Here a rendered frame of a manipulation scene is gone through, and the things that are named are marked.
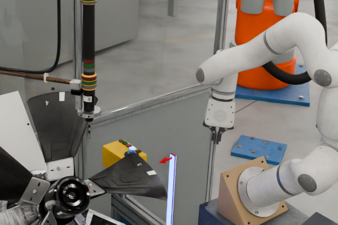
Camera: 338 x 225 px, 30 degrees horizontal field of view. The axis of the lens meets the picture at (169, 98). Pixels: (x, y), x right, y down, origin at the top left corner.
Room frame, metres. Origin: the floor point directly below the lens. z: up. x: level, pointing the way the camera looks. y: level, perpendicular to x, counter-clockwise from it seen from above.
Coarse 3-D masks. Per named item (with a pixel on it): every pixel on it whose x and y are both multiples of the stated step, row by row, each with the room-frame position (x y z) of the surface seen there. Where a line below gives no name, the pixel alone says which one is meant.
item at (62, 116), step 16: (48, 96) 1.86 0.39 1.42; (64, 96) 1.86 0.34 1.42; (32, 112) 1.82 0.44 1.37; (48, 112) 1.82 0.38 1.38; (64, 112) 1.81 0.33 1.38; (48, 128) 1.78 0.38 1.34; (64, 128) 1.77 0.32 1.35; (80, 128) 1.77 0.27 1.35; (48, 144) 1.74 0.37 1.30; (64, 144) 1.73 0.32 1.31; (48, 160) 1.71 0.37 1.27
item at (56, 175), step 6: (48, 162) 1.71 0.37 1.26; (54, 162) 1.70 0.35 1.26; (60, 162) 1.70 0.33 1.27; (66, 162) 1.69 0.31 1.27; (72, 162) 1.68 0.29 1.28; (48, 168) 1.69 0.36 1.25; (54, 168) 1.69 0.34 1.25; (66, 168) 1.68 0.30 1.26; (72, 168) 1.67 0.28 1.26; (48, 174) 1.68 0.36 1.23; (54, 174) 1.67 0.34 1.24; (60, 174) 1.67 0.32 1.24; (66, 174) 1.66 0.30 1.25; (72, 174) 1.66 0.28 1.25; (48, 180) 1.66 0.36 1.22
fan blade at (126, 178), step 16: (128, 160) 1.87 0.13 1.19; (144, 160) 1.89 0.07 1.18; (96, 176) 1.76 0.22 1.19; (112, 176) 1.77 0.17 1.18; (128, 176) 1.78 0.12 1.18; (144, 176) 1.80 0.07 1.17; (112, 192) 1.67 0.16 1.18; (128, 192) 1.70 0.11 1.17; (144, 192) 1.73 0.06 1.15; (160, 192) 1.76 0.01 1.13
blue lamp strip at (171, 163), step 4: (172, 156) 1.91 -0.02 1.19; (172, 160) 1.91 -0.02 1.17; (172, 164) 1.91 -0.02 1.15; (172, 168) 1.91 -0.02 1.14; (172, 172) 1.91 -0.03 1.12; (172, 176) 1.91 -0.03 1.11; (172, 180) 1.91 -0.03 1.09; (168, 184) 1.92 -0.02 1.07; (172, 184) 1.91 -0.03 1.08; (168, 188) 1.92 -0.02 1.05; (172, 188) 1.91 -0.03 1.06; (168, 192) 1.92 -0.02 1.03; (172, 192) 1.91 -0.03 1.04; (168, 196) 1.92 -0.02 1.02; (168, 200) 1.92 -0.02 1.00; (168, 204) 1.92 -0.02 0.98; (168, 208) 1.92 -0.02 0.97; (168, 212) 1.92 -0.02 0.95; (168, 216) 1.91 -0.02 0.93; (168, 220) 1.91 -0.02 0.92; (168, 224) 1.91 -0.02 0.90
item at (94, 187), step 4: (88, 180) 1.73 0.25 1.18; (92, 184) 1.71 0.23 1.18; (96, 184) 1.71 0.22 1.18; (92, 188) 1.68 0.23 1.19; (96, 188) 1.69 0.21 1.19; (100, 188) 1.69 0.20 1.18; (92, 192) 1.66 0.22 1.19; (96, 192) 1.66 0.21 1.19; (100, 192) 1.66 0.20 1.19; (104, 192) 1.67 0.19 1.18
